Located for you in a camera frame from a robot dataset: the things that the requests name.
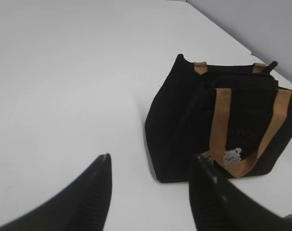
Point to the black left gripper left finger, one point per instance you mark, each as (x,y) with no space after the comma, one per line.
(81,206)

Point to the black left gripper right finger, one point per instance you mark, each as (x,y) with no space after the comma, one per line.
(217,205)

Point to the black canvas tote bag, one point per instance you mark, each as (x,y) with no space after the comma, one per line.
(237,116)

